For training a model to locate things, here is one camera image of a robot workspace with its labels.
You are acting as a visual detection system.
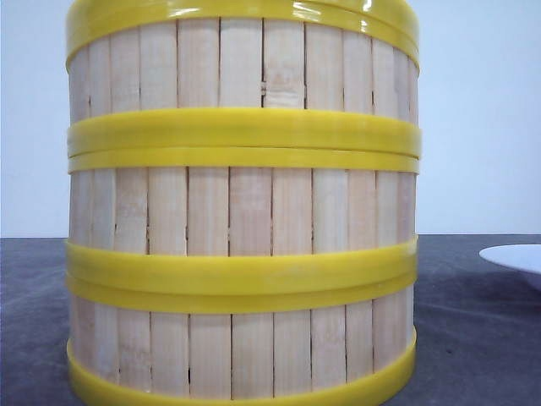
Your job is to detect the bamboo steamer lid yellow rim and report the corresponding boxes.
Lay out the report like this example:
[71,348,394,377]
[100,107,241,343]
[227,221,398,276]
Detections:
[66,0,419,63]

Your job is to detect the front bamboo steamer basket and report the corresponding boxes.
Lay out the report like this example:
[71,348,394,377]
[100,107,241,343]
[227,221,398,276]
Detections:
[68,287,416,405]

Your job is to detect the white plate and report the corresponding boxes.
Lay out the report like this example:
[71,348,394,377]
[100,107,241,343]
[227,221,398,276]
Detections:
[479,244,541,291]

